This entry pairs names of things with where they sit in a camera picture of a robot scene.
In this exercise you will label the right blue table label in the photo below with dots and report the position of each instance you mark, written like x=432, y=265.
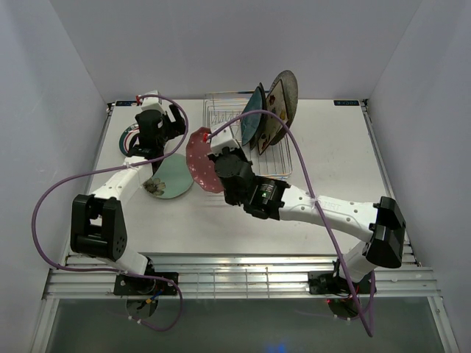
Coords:
x=346, y=103

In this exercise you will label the mint green flower plate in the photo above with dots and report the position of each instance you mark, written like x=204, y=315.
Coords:
x=171, y=180

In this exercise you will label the black floral square plate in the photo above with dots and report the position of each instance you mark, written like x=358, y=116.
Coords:
x=259, y=128

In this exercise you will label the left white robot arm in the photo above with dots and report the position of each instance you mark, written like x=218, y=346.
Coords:
x=98, y=228

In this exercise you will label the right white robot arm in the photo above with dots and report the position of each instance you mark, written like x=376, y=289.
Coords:
x=379, y=226

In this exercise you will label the wire dish rack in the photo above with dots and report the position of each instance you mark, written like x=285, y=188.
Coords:
x=220, y=107

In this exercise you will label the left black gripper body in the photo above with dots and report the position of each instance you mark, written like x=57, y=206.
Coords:
x=171, y=130

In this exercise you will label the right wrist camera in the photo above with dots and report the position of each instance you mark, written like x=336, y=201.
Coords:
x=216, y=145

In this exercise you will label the pink dotted plate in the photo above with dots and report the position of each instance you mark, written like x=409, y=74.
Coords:
x=199, y=165

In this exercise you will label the speckled round plate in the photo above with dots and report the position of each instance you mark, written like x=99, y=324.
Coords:
x=290, y=88

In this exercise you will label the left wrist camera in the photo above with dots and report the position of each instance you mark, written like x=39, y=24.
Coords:
x=150, y=102

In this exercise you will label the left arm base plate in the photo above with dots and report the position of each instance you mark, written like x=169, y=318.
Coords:
x=125, y=285

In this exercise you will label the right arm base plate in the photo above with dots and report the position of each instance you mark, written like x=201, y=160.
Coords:
x=323, y=283

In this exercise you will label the blue table label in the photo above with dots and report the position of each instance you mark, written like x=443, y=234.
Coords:
x=126, y=103
x=346, y=103

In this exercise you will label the teal square plate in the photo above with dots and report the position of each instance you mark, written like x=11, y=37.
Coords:
x=246, y=129

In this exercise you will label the white plate green rim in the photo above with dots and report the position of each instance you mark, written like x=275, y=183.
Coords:
x=128, y=138

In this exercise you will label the left blue table label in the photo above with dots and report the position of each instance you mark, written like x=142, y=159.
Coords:
x=126, y=103

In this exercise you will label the cream floral square plate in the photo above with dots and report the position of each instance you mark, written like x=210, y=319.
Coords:
x=276, y=104

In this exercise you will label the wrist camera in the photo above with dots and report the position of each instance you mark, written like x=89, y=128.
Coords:
x=150, y=102
x=216, y=145

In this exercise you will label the aluminium frame rails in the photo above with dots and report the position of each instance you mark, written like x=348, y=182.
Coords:
x=219, y=252

